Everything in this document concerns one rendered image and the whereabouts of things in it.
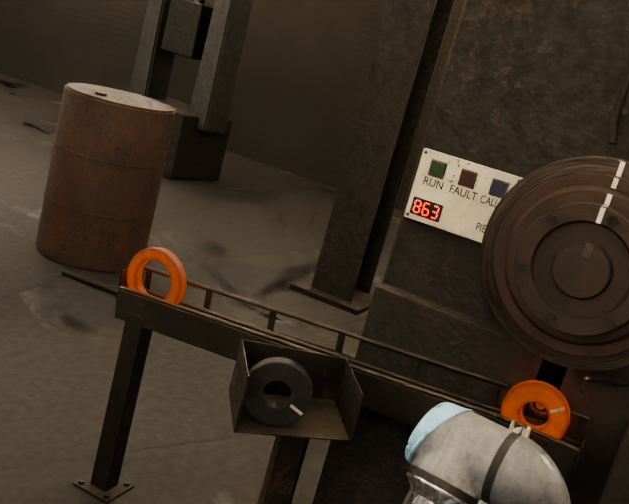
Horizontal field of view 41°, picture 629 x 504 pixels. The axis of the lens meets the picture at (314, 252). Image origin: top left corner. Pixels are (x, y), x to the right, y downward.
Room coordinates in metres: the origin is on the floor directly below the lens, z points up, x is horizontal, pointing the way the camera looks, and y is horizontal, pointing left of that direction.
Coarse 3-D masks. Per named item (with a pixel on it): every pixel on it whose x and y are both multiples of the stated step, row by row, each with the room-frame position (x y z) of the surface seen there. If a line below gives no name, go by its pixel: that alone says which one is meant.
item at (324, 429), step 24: (240, 360) 1.79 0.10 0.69; (312, 360) 1.89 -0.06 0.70; (336, 360) 1.90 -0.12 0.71; (240, 384) 1.71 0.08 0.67; (312, 384) 1.89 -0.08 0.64; (336, 384) 1.90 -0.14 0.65; (240, 408) 1.65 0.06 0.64; (312, 408) 1.83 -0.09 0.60; (336, 408) 1.86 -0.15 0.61; (360, 408) 1.71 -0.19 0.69; (240, 432) 1.66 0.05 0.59; (264, 432) 1.67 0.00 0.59; (288, 432) 1.69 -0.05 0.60; (312, 432) 1.71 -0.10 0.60; (336, 432) 1.73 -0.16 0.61; (288, 456) 1.75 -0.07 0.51; (264, 480) 1.79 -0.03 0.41; (288, 480) 1.76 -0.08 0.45
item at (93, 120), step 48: (96, 96) 4.10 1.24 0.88; (144, 96) 4.62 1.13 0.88; (96, 144) 4.06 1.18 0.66; (144, 144) 4.16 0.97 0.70; (48, 192) 4.17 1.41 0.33; (96, 192) 4.07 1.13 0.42; (144, 192) 4.21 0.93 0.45; (48, 240) 4.11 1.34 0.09; (96, 240) 4.08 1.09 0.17; (144, 240) 4.30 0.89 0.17
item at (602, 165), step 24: (552, 168) 1.85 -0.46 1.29; (576, 168) 1.83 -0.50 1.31; (600, 168) 1.81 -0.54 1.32; (624, 168) 1.79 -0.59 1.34; (528, 192) 1.86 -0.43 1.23; (504, 216) 1.87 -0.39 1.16; (480, 264) 1.88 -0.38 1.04; (504, 312) 1.85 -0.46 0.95; (528, 336) 1.82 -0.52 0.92; (552, 360) 1.80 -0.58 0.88; (576, 360) 1.78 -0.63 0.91; (600, 360) 1.76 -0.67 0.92; (624, 360) 1.74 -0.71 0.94
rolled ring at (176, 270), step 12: (144, 252) 2.25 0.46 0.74; (156, 252) 2.23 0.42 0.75; (168, 252) 2.23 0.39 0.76; (132, 264) 2.26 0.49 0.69; (144, 264) 2.27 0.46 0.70; (168, 264) 2.21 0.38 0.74; (180, 264) 2.23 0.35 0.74; (132, 276) 2.25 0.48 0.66; (180, 276) 2.20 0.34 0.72; (132, 288) 2.25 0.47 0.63; (144, 288) 2.27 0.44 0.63; (180, 288) 2.20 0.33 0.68; (168, 300) 2.20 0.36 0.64; (180, 300) 2.22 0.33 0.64
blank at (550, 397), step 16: (528, 384) 1.83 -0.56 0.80; (544, 384) 1.83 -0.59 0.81; (512, 400) 1.84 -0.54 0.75; (528, 400) 1.83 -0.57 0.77; (544, 400) 1.82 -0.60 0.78; (560, 400) 1.81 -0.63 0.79; (512, 416) 1.84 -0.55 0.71; (560, 416) 1.80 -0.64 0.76; (544, 432) 1.81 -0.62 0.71; (560, 432) 1.80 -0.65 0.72
